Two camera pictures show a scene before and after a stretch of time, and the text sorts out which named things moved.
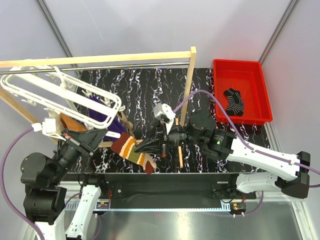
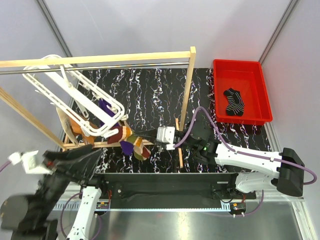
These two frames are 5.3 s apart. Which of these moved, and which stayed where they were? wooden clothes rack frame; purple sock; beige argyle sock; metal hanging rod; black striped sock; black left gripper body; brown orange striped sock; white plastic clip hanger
Moved: brown orange striped sock; white plastic clip hanger; black left gripper body; purple sock; beige argyle sock
Stayed: black striped sock; metal hanging rod; wooden clothes rack frame
